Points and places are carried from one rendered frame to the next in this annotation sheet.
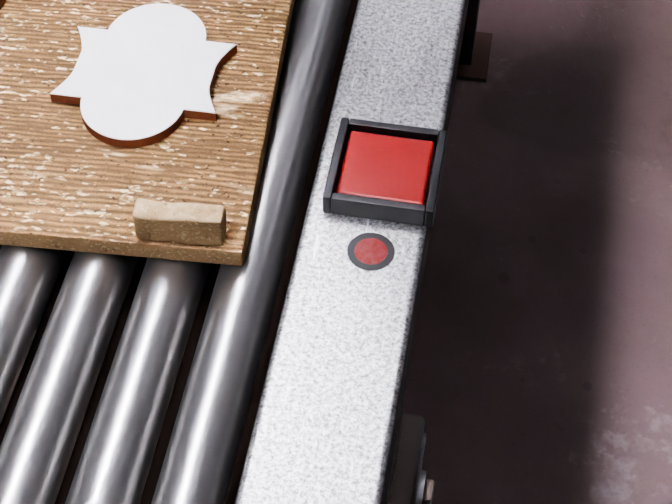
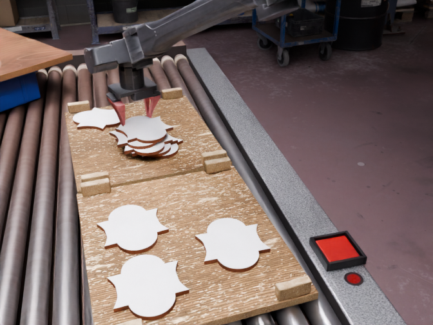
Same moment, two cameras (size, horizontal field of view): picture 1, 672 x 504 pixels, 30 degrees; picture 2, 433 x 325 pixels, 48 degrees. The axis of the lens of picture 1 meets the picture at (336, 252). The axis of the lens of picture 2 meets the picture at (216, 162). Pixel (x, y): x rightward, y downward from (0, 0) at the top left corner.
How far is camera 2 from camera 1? 0.44 m
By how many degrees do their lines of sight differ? 27
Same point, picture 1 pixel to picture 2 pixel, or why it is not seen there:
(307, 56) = (277, 223)
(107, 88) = (224, 252)
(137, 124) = (246, 260)
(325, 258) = (341, 286)
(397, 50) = (303, 213)
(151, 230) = (285, 294)
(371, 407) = not seen: outside the picture
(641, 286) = not seen: hidden behind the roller
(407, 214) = (357, 261)
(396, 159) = (339, 244)
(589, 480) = not seen: outside the picture
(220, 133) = (275, 255)
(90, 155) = (234, 278)
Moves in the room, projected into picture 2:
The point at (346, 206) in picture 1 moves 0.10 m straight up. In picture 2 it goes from (336, 265) to (343, 220)
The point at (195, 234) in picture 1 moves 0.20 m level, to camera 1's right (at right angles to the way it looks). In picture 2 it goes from (301, 290) to (401, 254)
